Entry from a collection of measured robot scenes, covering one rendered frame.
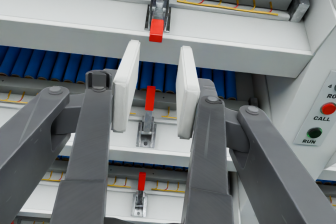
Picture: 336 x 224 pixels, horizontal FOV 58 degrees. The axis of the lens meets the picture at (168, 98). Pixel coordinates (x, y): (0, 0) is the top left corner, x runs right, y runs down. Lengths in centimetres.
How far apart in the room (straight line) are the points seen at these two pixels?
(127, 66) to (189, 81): 3
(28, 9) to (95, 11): 7
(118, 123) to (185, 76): 4
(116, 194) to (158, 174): 9
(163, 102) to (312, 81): 21
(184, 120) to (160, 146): 31
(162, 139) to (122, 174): 17
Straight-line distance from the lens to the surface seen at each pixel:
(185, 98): 15
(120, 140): 46
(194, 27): 36
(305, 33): 40
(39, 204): 64
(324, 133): 47
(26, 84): 51
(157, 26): 29
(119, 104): 15
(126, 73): 16
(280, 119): 44
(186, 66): 17
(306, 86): 41
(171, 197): 62
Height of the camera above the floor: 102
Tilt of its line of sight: 37 degrees down
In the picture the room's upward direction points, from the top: 8 degrees clockwise
